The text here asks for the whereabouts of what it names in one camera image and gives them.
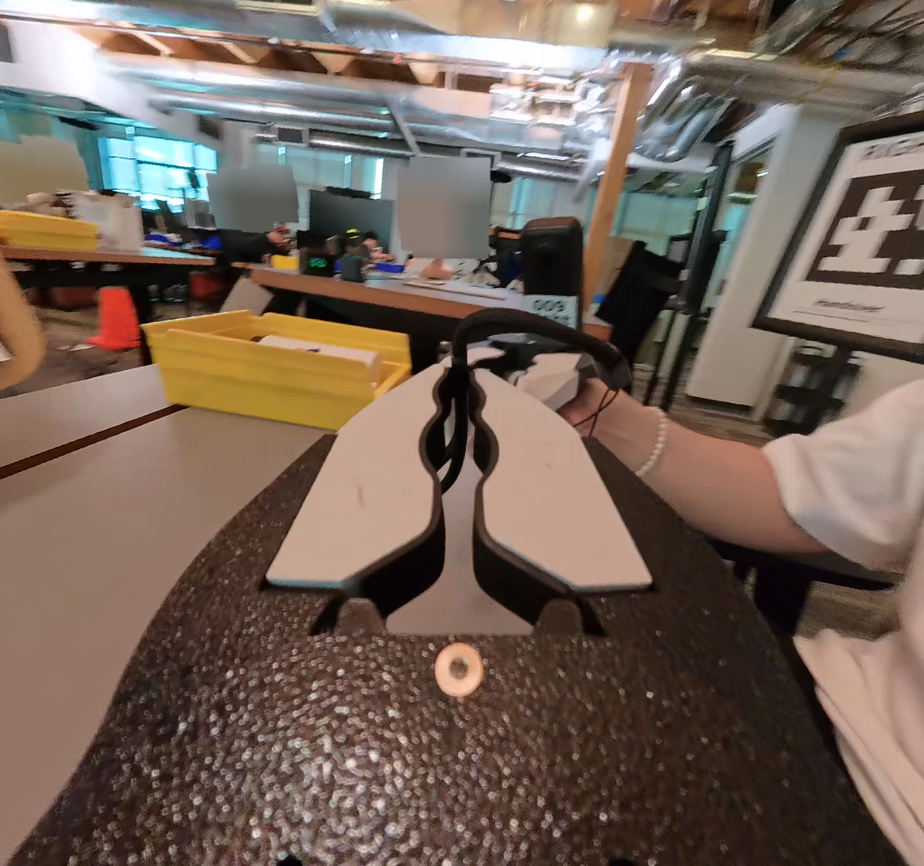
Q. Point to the grey desk with wooden edge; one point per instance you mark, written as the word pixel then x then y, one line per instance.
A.
pixel 404 296

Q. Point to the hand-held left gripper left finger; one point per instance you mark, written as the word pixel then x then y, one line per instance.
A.
pixel 361 505

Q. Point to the white cylinder with black cap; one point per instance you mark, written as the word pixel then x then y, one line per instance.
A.
pixel 340 352

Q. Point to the person's right forearm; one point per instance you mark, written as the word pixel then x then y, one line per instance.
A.
pixel 722 491

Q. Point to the yellow plastic bin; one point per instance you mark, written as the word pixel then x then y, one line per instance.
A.
pixel 246 383
pixel 44 228

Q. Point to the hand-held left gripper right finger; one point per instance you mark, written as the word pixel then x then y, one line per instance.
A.
pixel 563 505

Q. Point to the black clock with green display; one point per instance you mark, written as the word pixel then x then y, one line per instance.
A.
pixel 318 263

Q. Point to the orange traffic cone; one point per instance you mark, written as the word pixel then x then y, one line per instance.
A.
pixel 116 321

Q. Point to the person's right hand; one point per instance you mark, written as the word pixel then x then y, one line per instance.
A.
pixel 599 416

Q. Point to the black television screen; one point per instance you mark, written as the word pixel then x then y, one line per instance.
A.
pixel 347 217

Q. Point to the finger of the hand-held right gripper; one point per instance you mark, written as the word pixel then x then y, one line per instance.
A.
pixel 556 375

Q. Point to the framed marker poster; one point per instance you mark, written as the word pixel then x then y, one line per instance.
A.
pixel 852 246

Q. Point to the black office chair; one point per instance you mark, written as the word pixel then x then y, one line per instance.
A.
pixel 635 296

